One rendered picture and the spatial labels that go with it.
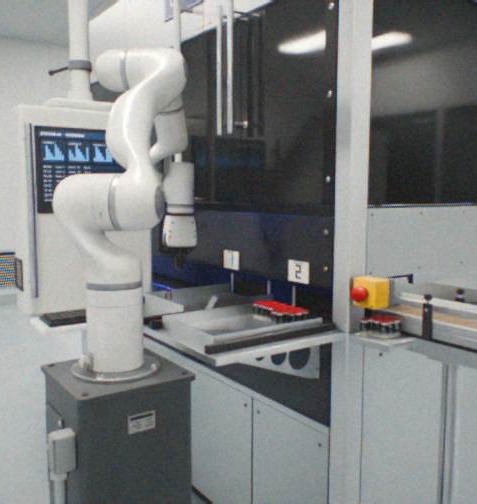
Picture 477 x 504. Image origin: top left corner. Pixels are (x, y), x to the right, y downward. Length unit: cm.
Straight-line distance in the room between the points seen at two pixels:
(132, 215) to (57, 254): 100
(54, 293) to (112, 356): 96
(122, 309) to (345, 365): 63
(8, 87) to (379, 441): 587
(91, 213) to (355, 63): 75
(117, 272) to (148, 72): 49
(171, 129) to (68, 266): 75
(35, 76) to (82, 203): 579
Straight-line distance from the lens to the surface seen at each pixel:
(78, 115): 213
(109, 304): 115
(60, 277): 211
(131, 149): 120
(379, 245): 152
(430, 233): 169
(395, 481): 180
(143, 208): 111
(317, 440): 166
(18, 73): 687
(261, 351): 131
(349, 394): 153
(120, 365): 119
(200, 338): 134
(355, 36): 148
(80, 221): 116
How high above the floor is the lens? 124
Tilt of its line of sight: 6 degrees down
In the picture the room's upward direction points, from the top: straight up
